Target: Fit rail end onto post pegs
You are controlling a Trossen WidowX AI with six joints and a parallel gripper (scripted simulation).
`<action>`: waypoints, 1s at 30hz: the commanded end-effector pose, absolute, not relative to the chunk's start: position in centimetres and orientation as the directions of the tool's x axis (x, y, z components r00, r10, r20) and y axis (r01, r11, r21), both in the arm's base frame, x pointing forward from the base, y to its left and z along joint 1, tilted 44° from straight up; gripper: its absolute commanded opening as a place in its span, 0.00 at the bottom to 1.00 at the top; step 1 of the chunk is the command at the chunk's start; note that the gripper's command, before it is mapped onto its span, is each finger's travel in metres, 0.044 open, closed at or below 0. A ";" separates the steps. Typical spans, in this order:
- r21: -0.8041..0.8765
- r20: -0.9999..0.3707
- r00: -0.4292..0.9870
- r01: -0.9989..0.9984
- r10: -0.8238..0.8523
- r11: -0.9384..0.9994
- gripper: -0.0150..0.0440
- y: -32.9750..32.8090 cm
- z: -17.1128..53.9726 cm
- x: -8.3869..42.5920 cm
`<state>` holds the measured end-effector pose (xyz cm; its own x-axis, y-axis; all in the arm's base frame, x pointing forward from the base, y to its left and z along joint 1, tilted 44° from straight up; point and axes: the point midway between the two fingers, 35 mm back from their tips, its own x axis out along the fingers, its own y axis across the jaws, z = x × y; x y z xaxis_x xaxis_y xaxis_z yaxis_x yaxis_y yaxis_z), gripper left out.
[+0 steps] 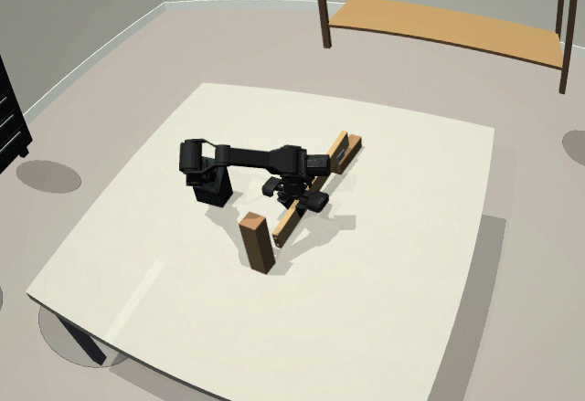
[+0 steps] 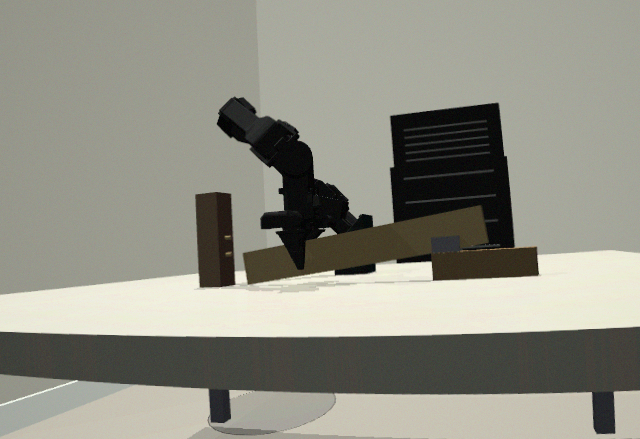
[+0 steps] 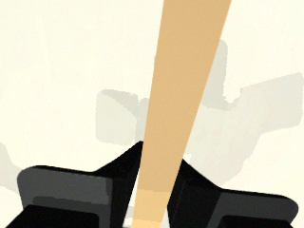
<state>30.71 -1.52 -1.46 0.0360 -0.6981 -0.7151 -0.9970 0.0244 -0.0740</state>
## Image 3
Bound long brown wooden rail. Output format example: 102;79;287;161
131;0;232;228

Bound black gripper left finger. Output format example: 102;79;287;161
17;141;143;228

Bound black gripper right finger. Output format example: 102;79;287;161
167;159;299;228

